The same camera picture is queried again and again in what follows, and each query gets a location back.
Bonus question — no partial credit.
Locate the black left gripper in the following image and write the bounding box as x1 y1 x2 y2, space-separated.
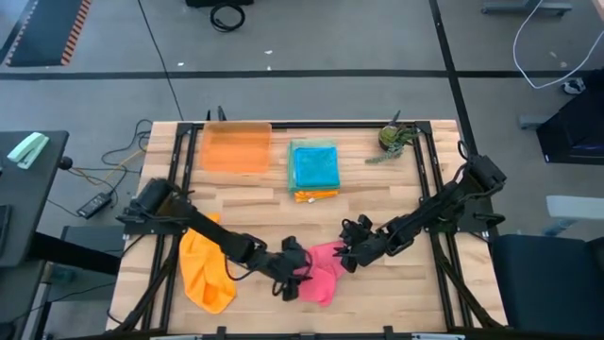
263 235 313 302

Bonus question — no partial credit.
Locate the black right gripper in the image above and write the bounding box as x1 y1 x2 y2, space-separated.
333 214 391 274

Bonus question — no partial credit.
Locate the pink microfiber towel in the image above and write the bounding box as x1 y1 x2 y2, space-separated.
296 240 349 307

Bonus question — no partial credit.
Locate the orange microfiber towel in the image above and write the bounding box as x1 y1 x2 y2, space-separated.
178 212 237 315
293 188 340 204

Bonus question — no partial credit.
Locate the teal blue microfiber towel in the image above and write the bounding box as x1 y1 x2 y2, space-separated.
293 145 341 189

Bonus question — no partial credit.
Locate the light green microfiber towel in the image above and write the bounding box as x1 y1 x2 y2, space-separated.
287 139 340 194

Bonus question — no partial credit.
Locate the orange translucent plastic tray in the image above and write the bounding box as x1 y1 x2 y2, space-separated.
197 121 274 175

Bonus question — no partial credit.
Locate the small potted succulent plant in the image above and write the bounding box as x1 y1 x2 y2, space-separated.
364 110 421 165

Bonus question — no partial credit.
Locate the dark blue chair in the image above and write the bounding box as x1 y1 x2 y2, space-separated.
490 233 604 337

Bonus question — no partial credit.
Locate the black power adapter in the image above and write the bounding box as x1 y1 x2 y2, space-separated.
75 192 113 220

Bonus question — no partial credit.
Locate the white shelf board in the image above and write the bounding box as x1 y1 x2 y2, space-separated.
545 195 604 222

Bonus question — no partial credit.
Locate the black storage box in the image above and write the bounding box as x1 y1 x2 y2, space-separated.
536 88 604 165

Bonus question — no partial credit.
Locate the black equipment base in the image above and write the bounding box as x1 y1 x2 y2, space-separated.
185 0 255 9

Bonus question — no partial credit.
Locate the black desk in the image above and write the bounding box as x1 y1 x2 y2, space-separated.
0 130 71 269

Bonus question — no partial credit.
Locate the grey furniture base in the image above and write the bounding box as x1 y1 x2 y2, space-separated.
480 0 575 18

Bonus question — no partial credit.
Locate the mint green stapler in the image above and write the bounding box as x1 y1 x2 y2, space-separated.
7 131 51 170

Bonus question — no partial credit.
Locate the black flat device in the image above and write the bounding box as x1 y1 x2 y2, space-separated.
0 203 14 259

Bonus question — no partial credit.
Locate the black mat with orange edge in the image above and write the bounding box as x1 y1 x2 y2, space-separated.
3 0 93 67

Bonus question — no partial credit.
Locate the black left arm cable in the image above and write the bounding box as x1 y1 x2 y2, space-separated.
223 233 268 283

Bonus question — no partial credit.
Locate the black metal rig frame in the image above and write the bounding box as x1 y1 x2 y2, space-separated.
107 120 510 337

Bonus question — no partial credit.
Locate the yellow floor cable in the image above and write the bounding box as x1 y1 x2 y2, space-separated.
103 149 143 184

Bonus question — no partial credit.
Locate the black floor cable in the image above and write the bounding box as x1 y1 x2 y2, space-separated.
46 118 153 218

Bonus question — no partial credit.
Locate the long thin black cable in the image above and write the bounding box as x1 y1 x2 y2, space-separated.
136 0 185 122

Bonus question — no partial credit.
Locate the white floor cable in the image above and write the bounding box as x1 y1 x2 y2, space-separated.
512 0 604 90

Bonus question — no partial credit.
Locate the coiled black cable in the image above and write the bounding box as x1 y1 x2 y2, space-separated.
209 2 247 33

